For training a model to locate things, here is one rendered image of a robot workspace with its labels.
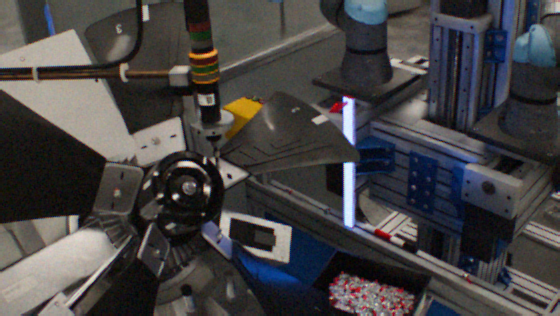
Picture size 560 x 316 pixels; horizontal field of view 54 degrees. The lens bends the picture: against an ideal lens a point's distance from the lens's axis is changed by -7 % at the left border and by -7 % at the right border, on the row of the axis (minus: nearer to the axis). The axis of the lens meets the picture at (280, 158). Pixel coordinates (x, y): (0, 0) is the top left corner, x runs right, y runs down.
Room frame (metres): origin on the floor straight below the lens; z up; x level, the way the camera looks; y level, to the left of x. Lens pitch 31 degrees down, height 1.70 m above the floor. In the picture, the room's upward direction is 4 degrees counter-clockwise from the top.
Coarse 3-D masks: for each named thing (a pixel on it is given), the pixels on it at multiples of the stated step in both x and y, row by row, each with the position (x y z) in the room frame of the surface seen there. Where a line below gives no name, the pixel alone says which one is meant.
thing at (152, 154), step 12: (168, 120) 0.85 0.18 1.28; (180, 120) 0.84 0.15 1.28; (144, 132) 0.85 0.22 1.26; (156, 132) 0.84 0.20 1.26; (168, 132) 0.83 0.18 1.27; (180, 132) 0.82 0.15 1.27; (144, 144) 0.83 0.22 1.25; (168, 144) 0.82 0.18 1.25; (180, 144) 0.81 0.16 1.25; (144, 156) 0.82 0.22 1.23; (156, 156) 0.81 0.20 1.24
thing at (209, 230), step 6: (210, 222) 0.79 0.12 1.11; (204, 228) 0.74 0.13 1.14; (210, 228) 0.76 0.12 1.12; (216, 228) 0.78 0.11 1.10; (204, 234) 0.71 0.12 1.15; (210, 234) 0.73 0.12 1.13; (210, 240) 0.71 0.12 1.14; (216, 240) 0.73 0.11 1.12; (222, 240) 0.75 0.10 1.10; (228, 240) 0.77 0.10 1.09; (216, 246) 0.71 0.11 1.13; (222, 246) 0.73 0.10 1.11; (228, 246) 0.75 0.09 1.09; (222, 252) 0.70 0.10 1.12; (228, 252) 0.72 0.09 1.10; (228, 258) 0.70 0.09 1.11
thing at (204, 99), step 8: (200, 88) 0.82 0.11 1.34; (208, 88) 0.82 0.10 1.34; (216, 88) 0.83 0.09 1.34; (200, 96) 0.82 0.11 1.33; (208, 96) 0.82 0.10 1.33; (216, 96) 0.82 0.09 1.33; (200, 104) 0.82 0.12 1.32; (208, 104) 0.82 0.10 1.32; (216, 104) 0.82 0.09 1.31; (208, 112) 0.82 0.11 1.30; (216, 112) 0.82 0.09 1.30; (208, 120) 0.82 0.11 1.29; (216, 120) 0.82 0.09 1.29; (208, 136) 0.82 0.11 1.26; (216, 136) 0.82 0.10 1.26
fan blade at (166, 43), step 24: (96, 24) 1.00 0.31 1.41; (144, 24) 0.98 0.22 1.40; (168, 24) 0.98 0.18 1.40; (96, 48) 0.97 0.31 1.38; (120, 48) 0.96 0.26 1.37; (144, 48) 0.95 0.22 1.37; (168, 48) 0.94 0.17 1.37; (120, 96) 0.90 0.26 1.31; (144, 96) 0.88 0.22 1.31; (168, 96) 0.87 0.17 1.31; (144, 120) 0.86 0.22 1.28
